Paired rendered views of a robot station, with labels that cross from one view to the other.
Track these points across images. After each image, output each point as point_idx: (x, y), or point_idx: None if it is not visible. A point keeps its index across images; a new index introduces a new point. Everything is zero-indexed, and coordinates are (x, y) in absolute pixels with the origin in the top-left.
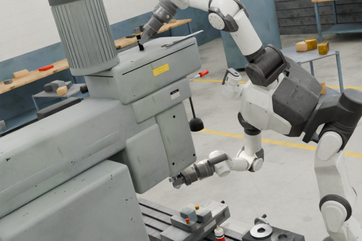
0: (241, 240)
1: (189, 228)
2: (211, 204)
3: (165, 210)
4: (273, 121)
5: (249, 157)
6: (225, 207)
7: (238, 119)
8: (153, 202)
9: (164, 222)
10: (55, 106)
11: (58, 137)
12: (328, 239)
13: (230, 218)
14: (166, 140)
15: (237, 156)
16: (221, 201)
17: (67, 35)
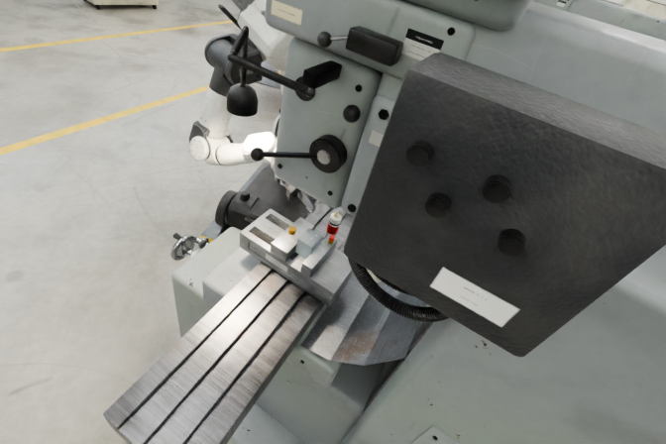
0: (323, 214)
1: (335, 245)
2: (261, 226)
3: (213, 321)
4: None
5: (223, 140)
6: (275, 211)
7: (232, 73)
8: (161, 358)
9: (254, 320)
10: (579, 111)
11: None
12: (243, 193)
13: (180, 267)
14: None
15: (208, 151)
16: (249, 218)
17: None
